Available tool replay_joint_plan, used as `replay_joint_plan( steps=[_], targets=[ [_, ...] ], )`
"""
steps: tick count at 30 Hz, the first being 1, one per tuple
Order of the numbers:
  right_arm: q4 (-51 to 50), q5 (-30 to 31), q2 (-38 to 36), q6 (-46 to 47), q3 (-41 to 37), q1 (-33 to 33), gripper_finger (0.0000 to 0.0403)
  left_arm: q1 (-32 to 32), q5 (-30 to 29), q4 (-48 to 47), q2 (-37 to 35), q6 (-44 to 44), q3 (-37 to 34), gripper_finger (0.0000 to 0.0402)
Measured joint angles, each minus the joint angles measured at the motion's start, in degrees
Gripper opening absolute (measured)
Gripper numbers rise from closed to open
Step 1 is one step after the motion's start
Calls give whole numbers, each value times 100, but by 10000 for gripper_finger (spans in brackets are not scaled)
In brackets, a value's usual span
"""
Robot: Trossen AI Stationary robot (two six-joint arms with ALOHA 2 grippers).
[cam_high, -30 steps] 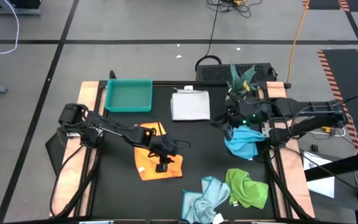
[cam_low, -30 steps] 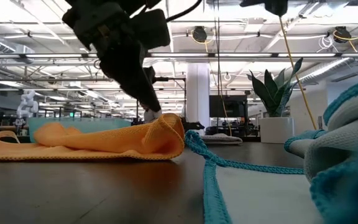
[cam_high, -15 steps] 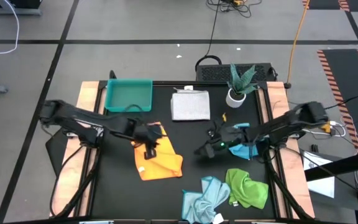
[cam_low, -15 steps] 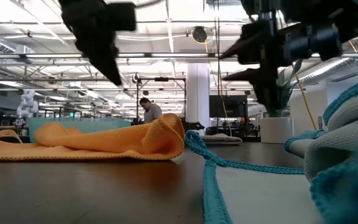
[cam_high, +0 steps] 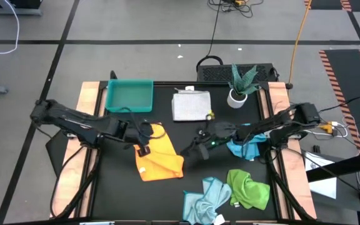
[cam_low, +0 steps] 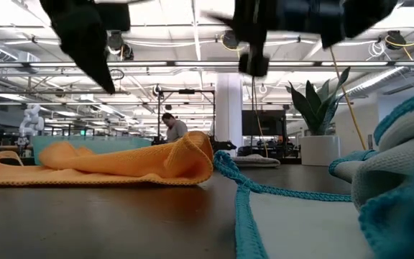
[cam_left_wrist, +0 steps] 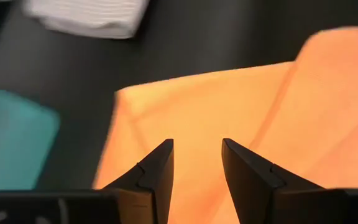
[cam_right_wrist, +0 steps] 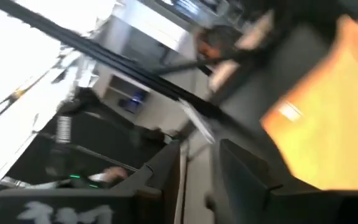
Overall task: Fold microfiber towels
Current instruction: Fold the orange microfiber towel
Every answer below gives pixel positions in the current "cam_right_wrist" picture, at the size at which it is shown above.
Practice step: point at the orange microfiber towel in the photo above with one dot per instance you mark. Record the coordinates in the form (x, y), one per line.
(331, 124)

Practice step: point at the black table frame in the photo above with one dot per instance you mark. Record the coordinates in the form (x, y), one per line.
(120, 63)

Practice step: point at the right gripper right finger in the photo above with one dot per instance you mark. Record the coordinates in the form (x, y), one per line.
(244, 193)

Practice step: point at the silver aluminium bracket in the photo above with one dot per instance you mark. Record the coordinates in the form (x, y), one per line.
(197, 119)

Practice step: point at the black keyboard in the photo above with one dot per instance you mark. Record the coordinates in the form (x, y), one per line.
(73, 182)

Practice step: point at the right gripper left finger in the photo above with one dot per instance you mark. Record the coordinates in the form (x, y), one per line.
(154, 202)

